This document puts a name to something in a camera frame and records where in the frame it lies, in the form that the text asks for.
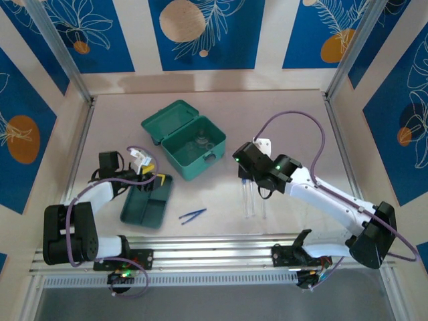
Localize aluminium frame post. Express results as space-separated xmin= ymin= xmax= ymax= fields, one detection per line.
xmin=25 ymin=0 xmax=96 ymax=104
xmin=326 ymin=0 xmax=395 ymax=101

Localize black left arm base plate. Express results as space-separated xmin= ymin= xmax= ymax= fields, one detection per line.
xmin=92 ymin=249 xmax=154 ymax=272

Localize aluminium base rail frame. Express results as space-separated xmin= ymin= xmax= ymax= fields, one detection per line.
xmin=28 ymin=233 xmax=397 ymax=278

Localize blue plastic tweezers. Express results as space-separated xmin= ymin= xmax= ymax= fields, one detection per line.
xmin=179 ymin=208 xmax=208 ymax=224

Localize green compartment tray insert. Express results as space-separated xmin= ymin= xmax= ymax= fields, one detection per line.
xmin=119 ymin=173 xmax=175 ymax=230

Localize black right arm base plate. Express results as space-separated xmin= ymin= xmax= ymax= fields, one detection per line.
xmin=271 ymin=243 xmax=332 ymax=268

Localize green plastic hinged toolbox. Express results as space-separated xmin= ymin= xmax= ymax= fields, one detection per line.
xmin=140 ymin=99 xmax=227 ymax=182

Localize black right gripper cable loop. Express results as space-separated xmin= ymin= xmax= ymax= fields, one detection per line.
xmin=256 ymin=184 xmax=274 ymax=201

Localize grey slotted cable duct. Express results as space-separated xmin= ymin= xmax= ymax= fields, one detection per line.
xmin=41 ymin=271 xmax=302 ymax=289

